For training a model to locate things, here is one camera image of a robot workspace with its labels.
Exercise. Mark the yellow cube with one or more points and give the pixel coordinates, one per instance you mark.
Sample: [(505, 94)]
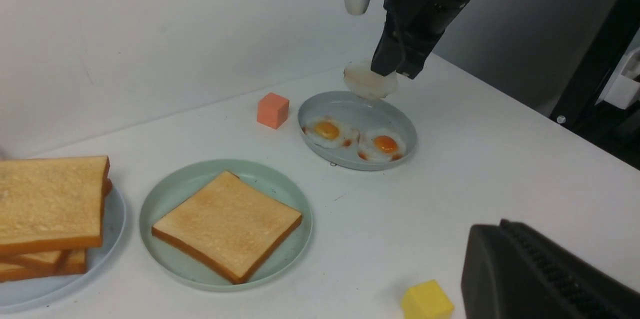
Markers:
[(426, 300)]

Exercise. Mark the black frame post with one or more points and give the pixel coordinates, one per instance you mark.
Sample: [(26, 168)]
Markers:
[(614, 130)]

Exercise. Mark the grey egg plate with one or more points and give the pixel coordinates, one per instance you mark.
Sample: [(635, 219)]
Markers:
[(364, 115)]

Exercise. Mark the white box on frame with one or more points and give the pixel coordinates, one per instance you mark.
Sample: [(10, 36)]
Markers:
[(623, 87)]

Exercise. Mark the orange cube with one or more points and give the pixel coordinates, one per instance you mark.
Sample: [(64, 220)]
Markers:
[(273, 110)]

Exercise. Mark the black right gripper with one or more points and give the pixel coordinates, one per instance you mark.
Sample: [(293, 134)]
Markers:
[(405, 51)]

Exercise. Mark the light blue bread plate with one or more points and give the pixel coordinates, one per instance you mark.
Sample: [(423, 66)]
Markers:
[(19, 296)]

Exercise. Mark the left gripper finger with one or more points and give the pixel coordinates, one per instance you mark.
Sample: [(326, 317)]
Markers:
[(512, 271)]

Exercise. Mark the green centre plate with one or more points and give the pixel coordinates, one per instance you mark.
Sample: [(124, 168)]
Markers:
[(174, 189)]

